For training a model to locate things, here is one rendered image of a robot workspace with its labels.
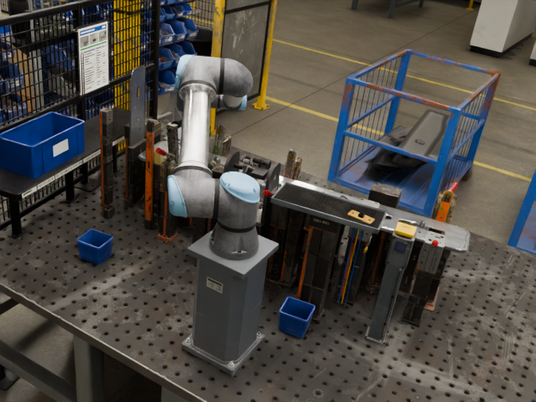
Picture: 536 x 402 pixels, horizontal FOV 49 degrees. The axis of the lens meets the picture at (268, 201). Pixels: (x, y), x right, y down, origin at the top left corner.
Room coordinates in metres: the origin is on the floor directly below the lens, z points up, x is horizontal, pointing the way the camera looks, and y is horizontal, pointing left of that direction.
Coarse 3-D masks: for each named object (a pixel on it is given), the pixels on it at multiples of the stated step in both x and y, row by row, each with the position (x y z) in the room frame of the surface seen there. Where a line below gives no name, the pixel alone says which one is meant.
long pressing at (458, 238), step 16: (160, 144) 2.36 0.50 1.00; (144, 160) 2.20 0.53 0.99; (208, 160) 2.27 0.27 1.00; (224, 160) 2.29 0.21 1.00; (336, 192) 2.13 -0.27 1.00; (384, 208) 2.05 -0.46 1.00; (384, 224) 1.93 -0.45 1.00; (432, 224) 1.98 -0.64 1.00; (448, 224) 1.99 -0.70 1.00; (416, 240) 1.86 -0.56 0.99; (448, 240) 1.87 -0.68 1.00; (464, 240) 1.89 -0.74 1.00
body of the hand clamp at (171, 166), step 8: (160, 168) 2.08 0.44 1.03; (168, 168) 2.06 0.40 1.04; (160, 176) 2.07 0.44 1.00; (160, 184) 2.07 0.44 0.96; (168, 200) 2.07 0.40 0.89; (168, 208) 2.07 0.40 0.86; (160, 216) 2.08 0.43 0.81; (168, 216) 2.07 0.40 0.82; (176, 216) 2.11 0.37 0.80; (160, 224) 2.08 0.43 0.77; (168, 224) 2.07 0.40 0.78; (176, 224) 2.12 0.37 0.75; (160, 232) 2.08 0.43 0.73; (168, 232) 2.07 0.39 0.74; (176, 232) 2.12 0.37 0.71; (168, 240) 2.06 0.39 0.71
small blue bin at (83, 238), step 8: (88, 232) 1.92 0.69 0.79; (96, 232) 1.94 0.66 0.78; (80, 240) 1.88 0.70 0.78; (88, 240) 1.92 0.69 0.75; (96, 240) 1.94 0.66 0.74; (104, 240) 1.92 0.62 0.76; (80, 248) 1.86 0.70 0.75; (88, 248) 1.85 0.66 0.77; (96, 248) 1.83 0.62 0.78; (104, 248) 1.86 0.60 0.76; (80, 256) 1.86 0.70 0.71; (88, 256) 1.85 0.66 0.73; (96, 256) 1.83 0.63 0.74; (104, 256) 1.86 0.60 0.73
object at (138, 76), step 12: (132, 72) 2.31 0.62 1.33; (144, 72) 2.40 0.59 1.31; (132, 84) 2.31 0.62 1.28; (144, 84) 2.40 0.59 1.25; (132, 96) 2.31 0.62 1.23; (144, 96) 2.40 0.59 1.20; (132, 108) 2.31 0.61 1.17; (144, 108) 2.40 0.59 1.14; (132, 120) 2.31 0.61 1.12; (144, 120) 2.40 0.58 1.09; (132, 132) 2.32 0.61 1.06; (144, 132) 2.40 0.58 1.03; (132, 144) 2.32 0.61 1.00
